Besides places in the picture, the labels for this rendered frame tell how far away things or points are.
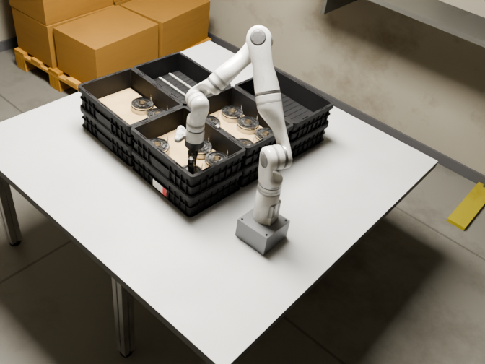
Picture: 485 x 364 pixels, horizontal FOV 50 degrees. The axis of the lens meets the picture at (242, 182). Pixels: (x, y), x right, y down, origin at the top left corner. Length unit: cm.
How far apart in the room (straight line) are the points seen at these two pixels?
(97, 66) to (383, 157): 208
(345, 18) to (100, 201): 249
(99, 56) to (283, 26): 152
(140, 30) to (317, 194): 214
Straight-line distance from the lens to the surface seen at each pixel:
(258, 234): 200
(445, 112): 392
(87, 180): 233
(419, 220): 353
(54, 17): 409
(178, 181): 210
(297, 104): 269
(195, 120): 195
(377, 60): 402
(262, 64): 187
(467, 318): 313
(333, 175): 250
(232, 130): 242
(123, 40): 391
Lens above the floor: 223
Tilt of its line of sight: 41 degrees down
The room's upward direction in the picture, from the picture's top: 9 degrees clockwise
